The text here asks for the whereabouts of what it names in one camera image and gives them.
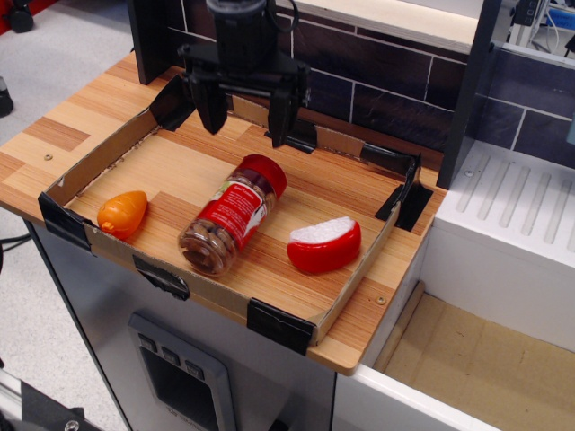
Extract cardboard fence with black tape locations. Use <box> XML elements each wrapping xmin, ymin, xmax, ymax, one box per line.
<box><xmin>39</xmin><ymin>77</ymin><xmax>445</xmax><ymax>369</ymax></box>

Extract white toy sink unit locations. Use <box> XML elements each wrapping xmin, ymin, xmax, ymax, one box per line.
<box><xmin>332</xmin><ymin>143</ymin><xmax>574</xmax><ymax>430</ymax></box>

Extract dark left shelf post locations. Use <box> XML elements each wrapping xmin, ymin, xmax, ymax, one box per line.
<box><xmin>127</xmin><ymin>0</ymin><xmax>184</xmax><ymax>84</ymax></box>

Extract orange toy carrot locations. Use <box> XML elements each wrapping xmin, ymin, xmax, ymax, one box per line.
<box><xmin>97</xmin><ymin>190</ymin><xmax>147</xmax><ymax>240</ymax></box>

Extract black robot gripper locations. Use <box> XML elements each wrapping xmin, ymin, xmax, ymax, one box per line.
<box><xmin>178</xmin><ymin>8</ymin><xmax>310</xmax><ymax>148</ymax></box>

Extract red white toy cheese wedge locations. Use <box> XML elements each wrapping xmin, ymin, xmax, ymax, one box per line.
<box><xmin>287</xmin><ymin>216</ymin><xmax>362</xmax><ymax>273</ymax></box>

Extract basil bottle with red lid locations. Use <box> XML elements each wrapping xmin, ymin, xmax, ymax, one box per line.
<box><xmin>178</xmin><ymin>154</ymin><xmax>288</xmax><ymax>277</ymax></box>

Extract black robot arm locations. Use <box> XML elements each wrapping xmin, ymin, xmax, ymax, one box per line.
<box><xmin>179</xmin><ymin>1</ymin><xmax>310</xmax><ymax>147</ymax></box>

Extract grey toy oven panel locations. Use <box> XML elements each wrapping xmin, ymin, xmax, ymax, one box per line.
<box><xmin>128</xmin><ymin>313</ymin><xmax>237</xmax><ymax>430</ymax></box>

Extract dark grey vertical post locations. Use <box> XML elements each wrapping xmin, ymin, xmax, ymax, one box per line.
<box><xmin>437</xmin><ymin>1</ymin><xmax>501</xmax><ymax>189</ymax></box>

